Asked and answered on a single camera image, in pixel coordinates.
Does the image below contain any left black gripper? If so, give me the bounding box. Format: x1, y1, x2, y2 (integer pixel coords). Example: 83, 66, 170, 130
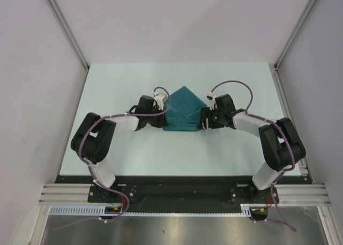
145, 105, 168, 128

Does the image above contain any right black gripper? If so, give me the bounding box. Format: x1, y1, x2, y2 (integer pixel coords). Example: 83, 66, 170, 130
198, 107, 225, 129

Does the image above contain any teal cloth napkin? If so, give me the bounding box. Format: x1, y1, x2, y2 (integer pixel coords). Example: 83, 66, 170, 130
163, 86, 207, 132

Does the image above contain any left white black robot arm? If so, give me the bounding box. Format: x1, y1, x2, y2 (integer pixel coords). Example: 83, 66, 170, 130
71, 93, 168, 202

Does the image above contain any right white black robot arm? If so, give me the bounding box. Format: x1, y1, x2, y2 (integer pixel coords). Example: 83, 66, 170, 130
198, 93, 306, 203

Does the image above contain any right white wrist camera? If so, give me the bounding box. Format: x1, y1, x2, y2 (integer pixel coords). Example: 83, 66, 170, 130
207, 92, 218, 110

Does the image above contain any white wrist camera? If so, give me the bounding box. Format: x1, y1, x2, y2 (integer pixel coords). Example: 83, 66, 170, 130
153, 93, 171, 112
207, 92, 218, 110

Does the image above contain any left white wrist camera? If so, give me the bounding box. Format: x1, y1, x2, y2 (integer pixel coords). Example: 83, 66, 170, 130
153, 93, 171, 112

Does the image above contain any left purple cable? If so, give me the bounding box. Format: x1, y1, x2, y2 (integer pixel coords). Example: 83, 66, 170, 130
52, 85, 172, 231

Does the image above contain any purple cable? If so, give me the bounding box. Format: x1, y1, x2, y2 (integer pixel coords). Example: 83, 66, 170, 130
52, 85, 172, 231
208, 80, 298, 233

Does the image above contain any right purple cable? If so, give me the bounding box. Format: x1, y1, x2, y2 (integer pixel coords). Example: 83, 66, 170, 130
208, 80, 298, 233

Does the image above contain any white slotted cable duct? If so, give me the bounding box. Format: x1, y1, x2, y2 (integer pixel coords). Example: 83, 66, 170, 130
49, 204, 269, 218

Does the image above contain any right aluminium corner post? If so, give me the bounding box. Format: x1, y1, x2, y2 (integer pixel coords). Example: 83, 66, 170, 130
274, 0, 319, 70

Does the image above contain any aluminium corner post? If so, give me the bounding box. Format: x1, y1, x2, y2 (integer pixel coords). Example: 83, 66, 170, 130
274, 0, 319, 70
46, 0, 90, 72

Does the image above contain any left aluminium corner post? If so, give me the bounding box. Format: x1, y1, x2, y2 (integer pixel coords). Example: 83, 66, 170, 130
46, 0, 90, 72

